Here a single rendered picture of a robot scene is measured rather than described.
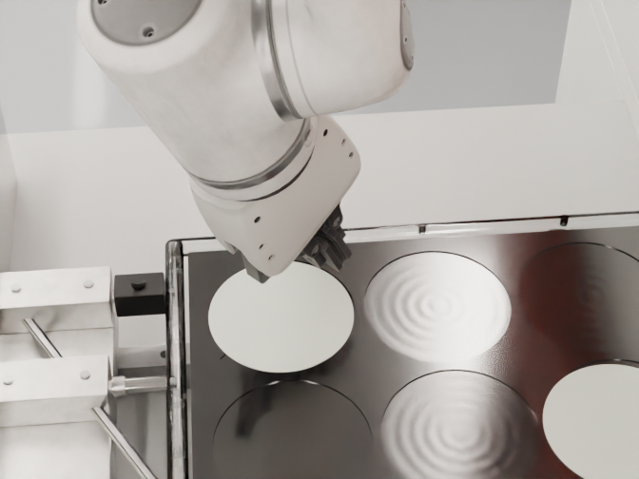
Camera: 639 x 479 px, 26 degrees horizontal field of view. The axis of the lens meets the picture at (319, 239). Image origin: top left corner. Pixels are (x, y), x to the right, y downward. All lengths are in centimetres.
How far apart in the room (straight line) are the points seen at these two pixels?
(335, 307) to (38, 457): 22
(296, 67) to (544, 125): 56
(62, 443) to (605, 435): 35
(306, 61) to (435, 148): 51
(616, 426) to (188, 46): 40
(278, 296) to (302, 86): 30
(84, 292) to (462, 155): 38
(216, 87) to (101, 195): 48
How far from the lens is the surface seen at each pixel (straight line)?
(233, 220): 82
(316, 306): 96
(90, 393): 92
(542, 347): 95
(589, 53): 138
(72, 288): 98
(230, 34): 68
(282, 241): 86
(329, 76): 69
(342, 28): 67
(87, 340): 98
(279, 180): 79
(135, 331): 106
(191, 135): 73
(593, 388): 93
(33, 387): 93
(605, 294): 99
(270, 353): 94
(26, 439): 94
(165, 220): 113
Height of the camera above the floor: 163
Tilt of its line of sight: 47 degrees down
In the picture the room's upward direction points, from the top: straight up
